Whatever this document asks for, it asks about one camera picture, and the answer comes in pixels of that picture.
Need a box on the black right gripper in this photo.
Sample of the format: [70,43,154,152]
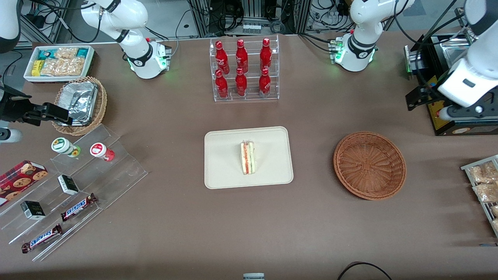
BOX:
[0,86,74,126]

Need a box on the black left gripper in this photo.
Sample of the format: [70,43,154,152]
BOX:
[405,86,498,121]

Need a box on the triangle sandwich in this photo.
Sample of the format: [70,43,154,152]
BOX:
[239,141,256,176]

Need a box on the tan wicker basket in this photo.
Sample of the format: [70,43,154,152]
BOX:
[51,76,108,137]

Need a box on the brown round wicker basket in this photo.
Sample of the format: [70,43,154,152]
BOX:
[333,131,407,201]

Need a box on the beige plastic tray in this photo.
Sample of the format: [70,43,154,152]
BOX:
[204,126,294,190]

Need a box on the aluminium foil container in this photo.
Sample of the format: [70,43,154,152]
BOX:
[58,81,98,126]

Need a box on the green lidded cup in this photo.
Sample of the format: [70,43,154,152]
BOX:
[51,137,81,158]

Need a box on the white rectangular snack bin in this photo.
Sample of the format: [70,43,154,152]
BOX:
[23,45,96,84]

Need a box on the red lidded cup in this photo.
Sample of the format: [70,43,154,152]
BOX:
[89,142,116,162]

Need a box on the black food warmer appliance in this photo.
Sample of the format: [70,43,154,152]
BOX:
[404,6,498,137]

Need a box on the steel food pan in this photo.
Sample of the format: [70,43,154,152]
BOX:
[440,38,474,72]

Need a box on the small black box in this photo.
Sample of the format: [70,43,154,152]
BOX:
[57,175,80,196]
[20,201,46,221]

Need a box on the red cookie box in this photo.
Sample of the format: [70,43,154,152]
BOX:
[0,160,49,207]

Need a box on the clear acrylic stepped stand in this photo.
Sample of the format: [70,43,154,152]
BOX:
[0,124,149,262]

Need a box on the Snickers chocolate bar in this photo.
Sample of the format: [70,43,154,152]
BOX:
[60,193,98,222]
[21,224,63,254]

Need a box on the red cola bottle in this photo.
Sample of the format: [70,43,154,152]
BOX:
[260,38,272,72]
[235,68,248,97]
[235,39,249,74]
[215,40,230,74]
[259,68,272,98]
[215,69,229,99]

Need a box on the clear acrylic bottle rack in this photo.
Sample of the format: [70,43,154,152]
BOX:
[209,34,281,102]

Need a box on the grey wire display rack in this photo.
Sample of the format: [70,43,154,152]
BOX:
[461,155,498,238]

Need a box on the aluminium frame structure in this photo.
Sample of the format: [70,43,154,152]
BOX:
[189,0,312,37]

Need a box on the black floor cable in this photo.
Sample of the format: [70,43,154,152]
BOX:
[337,261,393,280]

